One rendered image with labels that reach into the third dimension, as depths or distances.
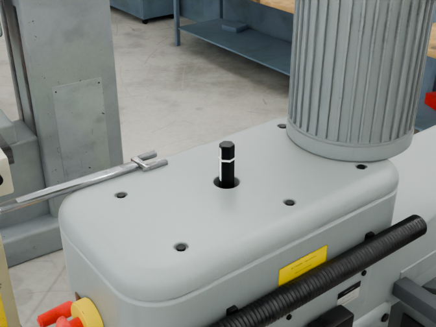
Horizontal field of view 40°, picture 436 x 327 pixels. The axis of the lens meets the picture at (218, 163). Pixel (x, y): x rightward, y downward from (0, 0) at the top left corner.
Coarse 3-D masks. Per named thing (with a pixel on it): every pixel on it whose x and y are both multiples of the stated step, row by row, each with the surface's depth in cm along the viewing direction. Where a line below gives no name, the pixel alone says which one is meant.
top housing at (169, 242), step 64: (256, 128) 99; (128, 192) 82; (192, 192) 82; (256, 192) 82; (320, 192) 82; (384, 192) 86; (64, 256) 82; (128, 256) 70; (192, 256) 70; (256, 256) 74; (320, 256) 82; (128, 320) 70; (192, 320) 71
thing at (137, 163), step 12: (144, 156) 89; (120, 168) 86; (132, 168) 86; (144, 168) 86; (72, 180) 83; (84, 180) 83; (96, 180) 83; (36, 192) 80; (48, 192) 80; (60, 192) 81; (0, 204) 78; (12, 204) 78; (24, 204) 78
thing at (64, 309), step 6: (60, 306) 88; (66, 306) 88; (48, 312) 87; (54, 312) 87; (60, 312) 87; (66, 312) 88; (42, 318) 86; (48, 318) 86; (54, 318) 87; (66, 318) 88; (42, 324) 86; (48, 324) 87
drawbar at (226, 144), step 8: (224, 144) 81; (232, 144) 81; (224, 152) 81; (232, 152) 81; (224, 168) 82; (232, 168) 83; (224, 176) 83; (232, 176) 83; (224, 184) 83; (232, 184) 84
